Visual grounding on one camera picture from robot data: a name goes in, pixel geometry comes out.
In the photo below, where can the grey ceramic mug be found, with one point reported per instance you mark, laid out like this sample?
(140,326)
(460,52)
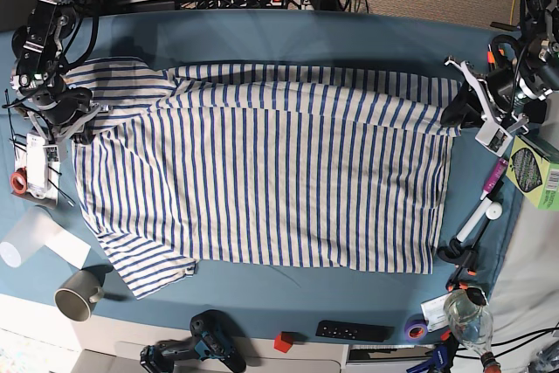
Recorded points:
(78,296)

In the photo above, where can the white plastic box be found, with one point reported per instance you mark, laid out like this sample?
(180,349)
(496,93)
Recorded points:
(36,165)

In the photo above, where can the white paper card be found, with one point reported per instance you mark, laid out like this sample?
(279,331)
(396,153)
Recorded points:
(434,314)

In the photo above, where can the clear plastic bottle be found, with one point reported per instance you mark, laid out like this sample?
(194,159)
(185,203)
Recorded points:
(471,323)

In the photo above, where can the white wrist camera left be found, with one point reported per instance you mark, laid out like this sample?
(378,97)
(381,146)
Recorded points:
(494,138)

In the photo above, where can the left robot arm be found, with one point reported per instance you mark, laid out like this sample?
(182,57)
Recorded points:
(537,46)

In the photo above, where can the green cardboard box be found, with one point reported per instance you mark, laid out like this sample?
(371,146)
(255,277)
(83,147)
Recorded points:
(533,170)

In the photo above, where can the translucent white plastic cup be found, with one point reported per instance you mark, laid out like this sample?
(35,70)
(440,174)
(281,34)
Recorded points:
(35,230)

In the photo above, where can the black remote control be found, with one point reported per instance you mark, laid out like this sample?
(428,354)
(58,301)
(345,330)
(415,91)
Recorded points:
(353,331)

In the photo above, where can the white marker pen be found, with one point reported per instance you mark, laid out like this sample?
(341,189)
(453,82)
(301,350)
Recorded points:
(488,208)

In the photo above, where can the black orange bar clamp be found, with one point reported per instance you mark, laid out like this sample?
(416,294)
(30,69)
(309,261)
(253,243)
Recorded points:
(463,257)

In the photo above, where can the blue white striped T-shirt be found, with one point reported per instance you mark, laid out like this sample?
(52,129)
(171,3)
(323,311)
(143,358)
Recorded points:
(304,166)

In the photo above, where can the purple glue tube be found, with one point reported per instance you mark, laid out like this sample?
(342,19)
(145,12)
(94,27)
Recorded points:
(496,174)

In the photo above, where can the blue spring clamp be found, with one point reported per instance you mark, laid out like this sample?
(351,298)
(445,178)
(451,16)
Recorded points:
(441,358)

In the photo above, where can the black cable tie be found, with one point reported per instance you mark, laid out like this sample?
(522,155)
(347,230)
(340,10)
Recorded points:
(12,133)

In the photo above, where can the red tape roll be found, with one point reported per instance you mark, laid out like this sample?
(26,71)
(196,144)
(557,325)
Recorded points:
(18,181)

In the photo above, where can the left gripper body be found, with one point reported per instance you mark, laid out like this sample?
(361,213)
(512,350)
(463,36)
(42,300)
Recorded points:
(503,93)

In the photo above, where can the purple tape roll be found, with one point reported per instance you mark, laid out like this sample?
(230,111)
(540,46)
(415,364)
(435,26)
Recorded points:
(415,329)

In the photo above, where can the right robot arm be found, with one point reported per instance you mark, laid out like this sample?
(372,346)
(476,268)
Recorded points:
(41,64)

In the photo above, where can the black teal power drill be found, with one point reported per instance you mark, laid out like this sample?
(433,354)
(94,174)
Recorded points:
(208,341)

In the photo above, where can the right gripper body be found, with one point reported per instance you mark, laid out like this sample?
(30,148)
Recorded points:
(58,119)

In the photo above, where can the red cube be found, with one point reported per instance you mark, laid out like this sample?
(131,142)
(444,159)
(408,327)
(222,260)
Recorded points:
(283,342)

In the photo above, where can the black small block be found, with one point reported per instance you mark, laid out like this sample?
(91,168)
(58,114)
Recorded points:
(536,111)

